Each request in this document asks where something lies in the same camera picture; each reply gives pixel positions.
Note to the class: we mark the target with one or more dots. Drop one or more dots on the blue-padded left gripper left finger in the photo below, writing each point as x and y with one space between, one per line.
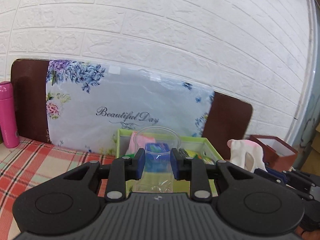
121 170

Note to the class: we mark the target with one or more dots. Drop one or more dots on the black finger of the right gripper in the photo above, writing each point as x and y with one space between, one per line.
301 181

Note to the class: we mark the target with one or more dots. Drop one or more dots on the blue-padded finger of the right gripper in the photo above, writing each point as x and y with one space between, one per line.
272 175

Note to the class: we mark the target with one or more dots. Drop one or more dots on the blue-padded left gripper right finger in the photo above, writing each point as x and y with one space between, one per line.
194 171

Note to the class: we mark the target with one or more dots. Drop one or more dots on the white glove with pink cuff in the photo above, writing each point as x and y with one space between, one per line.
138 141

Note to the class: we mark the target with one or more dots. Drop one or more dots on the clear plastic cup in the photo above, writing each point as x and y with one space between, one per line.
164 135

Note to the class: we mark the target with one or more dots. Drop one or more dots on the white work glove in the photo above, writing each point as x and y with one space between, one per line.
246 154

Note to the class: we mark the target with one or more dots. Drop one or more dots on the cardboard boxes on floor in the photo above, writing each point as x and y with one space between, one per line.
312 163

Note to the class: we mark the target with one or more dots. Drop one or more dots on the brown cardboard box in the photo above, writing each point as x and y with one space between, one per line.
278 154

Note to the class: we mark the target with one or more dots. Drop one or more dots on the green floral small box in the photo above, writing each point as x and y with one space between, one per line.
196 155

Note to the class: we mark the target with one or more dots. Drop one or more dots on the blue gum container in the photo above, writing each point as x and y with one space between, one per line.
157 157

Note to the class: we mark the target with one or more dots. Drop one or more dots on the large green cardboard box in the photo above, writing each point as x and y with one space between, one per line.
200 152

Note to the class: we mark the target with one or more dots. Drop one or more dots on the dark brown wooden headboard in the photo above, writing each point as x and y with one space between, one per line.
228 118

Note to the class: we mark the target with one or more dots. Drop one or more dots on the floral Beautiful Day pillow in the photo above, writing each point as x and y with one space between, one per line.
87 103

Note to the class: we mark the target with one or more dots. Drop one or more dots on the plaid bed sheet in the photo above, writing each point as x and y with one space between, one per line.
30 164

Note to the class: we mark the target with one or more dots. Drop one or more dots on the pink thermos bottle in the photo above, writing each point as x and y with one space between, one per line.
8 120

